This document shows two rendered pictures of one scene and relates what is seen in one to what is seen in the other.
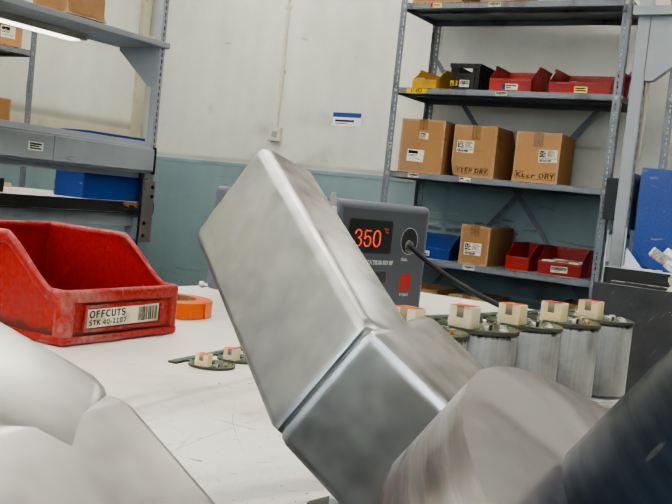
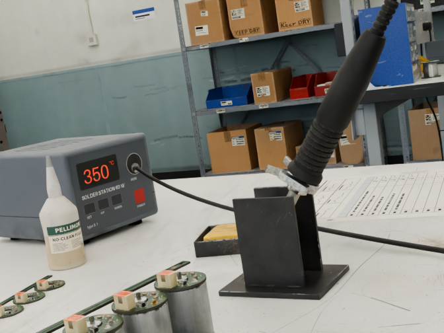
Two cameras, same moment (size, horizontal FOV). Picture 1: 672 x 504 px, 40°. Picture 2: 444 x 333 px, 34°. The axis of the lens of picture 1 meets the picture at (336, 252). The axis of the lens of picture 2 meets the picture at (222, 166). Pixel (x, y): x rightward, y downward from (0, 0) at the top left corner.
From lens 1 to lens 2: 0.13 m
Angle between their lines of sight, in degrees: 6
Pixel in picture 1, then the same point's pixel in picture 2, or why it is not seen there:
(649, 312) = (275, 215)
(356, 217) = (81, 162)
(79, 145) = not seen: outside the picture
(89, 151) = not seen: outside the picture
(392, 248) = (120, 174)
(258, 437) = not seen: outside the picture
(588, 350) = (157, 324)
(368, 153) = (167, 36)
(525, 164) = (286, 16)
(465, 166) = (242, 29)
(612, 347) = (188, 306)
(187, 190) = (37, 100)
